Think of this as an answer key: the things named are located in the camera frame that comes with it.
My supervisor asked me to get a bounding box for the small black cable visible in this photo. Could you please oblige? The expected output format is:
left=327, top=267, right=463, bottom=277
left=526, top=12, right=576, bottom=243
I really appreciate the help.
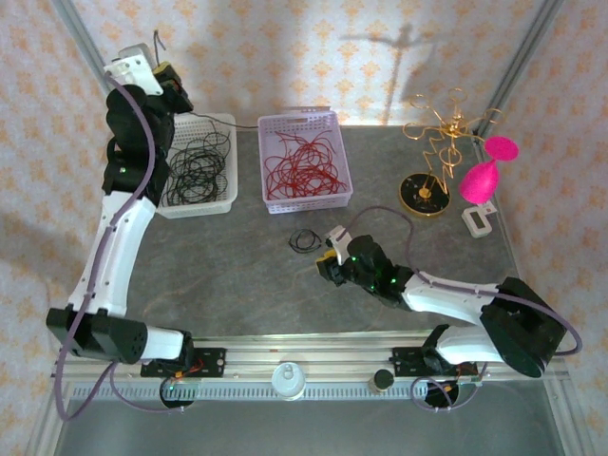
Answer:
left=288, top=228, right=325, bottom=253

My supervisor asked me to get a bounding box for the long thin black cable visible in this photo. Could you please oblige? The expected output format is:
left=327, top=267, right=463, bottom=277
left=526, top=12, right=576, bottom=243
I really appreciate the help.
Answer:
left=152, top=28, right=261, bottom=129

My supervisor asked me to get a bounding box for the lilac plastic basket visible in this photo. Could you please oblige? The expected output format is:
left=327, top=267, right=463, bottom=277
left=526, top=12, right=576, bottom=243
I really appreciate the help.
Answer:
left=256, top=106, right=355, bottom=215

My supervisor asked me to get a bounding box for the white plastic basket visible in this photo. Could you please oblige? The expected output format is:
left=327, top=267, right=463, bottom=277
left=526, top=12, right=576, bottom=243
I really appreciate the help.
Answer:
left=156, top=112, right=238, bottom=219

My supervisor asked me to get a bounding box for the white digital timer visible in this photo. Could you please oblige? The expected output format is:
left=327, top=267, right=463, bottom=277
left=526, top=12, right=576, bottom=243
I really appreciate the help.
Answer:
left=461, top=201, right=496, bottom=238

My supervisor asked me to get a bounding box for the white round cap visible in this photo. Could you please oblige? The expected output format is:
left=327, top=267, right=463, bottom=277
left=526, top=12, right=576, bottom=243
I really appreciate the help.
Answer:
left=270, top=361, right=307, bottom=403

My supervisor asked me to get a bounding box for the small black knob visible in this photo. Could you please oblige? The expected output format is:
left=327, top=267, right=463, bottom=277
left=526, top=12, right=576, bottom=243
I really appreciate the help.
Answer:
left=370, top=369, right=395, bottom=395

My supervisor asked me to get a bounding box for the pink goblet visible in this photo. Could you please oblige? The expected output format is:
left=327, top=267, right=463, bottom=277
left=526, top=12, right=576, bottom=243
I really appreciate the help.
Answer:
left=458, top=135, right=522, bottom=206

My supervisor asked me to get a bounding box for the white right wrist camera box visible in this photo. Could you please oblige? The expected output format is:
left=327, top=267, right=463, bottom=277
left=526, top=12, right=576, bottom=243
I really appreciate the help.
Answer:
left=324, top=226, right=353, bottom=265

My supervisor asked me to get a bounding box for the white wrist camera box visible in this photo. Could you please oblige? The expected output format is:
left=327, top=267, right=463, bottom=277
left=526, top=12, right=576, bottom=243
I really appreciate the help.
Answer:
left=103, top=43, right=163, bottom=96
left=324, top=226, right=353, bottom=265

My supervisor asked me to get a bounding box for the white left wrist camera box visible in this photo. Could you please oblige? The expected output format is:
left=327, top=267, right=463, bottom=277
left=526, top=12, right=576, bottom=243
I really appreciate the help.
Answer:
left=103, top=43, right=163, bottom=96

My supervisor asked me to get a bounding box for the sorted black cables pile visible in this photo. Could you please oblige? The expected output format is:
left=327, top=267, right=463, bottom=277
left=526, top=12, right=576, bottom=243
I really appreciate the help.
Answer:
left=161, top=121, right=234, bottom=208

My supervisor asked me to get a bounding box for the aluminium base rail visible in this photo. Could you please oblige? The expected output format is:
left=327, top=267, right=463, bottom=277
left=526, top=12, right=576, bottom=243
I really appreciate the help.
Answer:
left=49, top=334, right=571, bottom=384

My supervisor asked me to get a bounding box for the sorted red cables pile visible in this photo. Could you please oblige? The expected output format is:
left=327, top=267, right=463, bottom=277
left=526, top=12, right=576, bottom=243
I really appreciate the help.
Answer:
left=263, top=127, right=351, bottom=200

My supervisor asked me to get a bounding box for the gold wire stand black base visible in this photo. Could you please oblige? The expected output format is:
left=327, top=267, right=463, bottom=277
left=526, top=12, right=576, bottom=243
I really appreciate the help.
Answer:
left=397, top=87, right=504, bottom=219

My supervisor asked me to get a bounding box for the aluminium frame post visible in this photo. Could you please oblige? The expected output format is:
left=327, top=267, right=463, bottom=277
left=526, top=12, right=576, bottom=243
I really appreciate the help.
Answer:
left=474, top=0, right=569, bottom=139
left=49, top=0, right=143, bottom=143

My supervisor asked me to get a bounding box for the grey slotted cable duct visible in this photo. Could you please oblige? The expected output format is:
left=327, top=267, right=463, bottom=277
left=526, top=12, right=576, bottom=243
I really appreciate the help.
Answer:
left=70, top=383, right=481, bottom=400

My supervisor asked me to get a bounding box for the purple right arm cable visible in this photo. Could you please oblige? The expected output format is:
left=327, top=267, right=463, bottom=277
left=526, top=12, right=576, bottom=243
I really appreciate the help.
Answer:
left=339, top=204, right=584, bottom=413

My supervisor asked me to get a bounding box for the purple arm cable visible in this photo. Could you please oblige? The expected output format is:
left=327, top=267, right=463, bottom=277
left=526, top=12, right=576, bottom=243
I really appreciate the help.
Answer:
left=339, top=204, right=584, bottom=413
left=52, top=75, right=186, bottom=422

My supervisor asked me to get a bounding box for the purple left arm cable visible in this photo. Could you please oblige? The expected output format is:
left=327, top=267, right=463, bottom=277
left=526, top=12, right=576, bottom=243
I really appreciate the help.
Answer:
left=52, top=75, right=186, bottom=422

